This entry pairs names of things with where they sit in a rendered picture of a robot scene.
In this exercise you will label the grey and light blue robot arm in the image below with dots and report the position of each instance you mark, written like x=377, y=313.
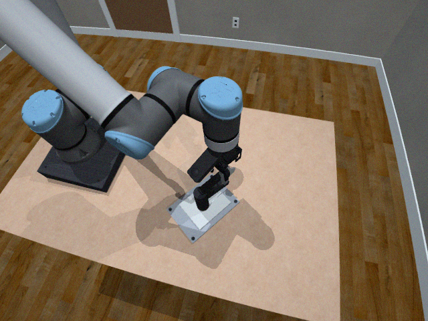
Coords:
x=44, y=39

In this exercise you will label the black faucet with lever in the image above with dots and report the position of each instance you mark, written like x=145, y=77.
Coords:
x=206, y=202

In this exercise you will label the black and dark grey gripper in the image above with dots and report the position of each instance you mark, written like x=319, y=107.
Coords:
x=223, y=167

